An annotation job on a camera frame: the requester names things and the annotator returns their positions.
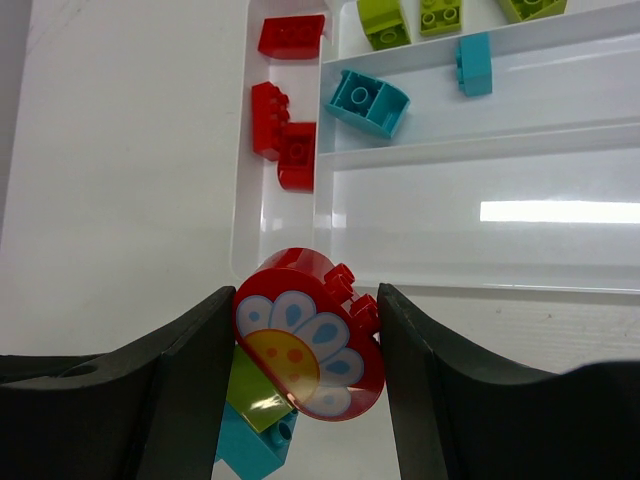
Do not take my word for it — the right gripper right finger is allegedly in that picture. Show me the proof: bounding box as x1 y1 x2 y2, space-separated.
377 284 639 479

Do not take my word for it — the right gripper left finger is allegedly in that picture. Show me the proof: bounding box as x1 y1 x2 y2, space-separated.
1 286 235 479

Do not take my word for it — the green lego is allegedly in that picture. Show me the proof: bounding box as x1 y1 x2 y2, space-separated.
226 345 294 433

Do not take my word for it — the teal stepped lego brick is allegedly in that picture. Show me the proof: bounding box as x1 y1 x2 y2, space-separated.
215 402 298 480

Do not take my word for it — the red flower lego brick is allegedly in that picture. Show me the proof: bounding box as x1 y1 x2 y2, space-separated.
233 247 385 422

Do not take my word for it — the red arch lego brick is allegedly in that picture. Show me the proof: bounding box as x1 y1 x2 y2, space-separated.
277 122 316 193

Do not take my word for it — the red slope lego brick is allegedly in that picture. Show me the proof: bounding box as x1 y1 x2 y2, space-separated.
251 81 290 162

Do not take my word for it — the teal rounded lego brick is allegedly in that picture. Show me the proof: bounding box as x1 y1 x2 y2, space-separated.
325 69 410 140

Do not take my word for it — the teal square lego brick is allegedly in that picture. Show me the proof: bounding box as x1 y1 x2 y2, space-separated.
455 32 493 97

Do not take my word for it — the red wedge lego brick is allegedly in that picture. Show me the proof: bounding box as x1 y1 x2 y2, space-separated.
258 14 326 60

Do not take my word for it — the green square lego brick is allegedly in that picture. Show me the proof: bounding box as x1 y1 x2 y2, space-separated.
420 0 462 37

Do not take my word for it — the small green lego brick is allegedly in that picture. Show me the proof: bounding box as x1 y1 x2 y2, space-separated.
356 0 411 51

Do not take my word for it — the white compartment tray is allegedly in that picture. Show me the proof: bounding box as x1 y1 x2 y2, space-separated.
231 1 639 294

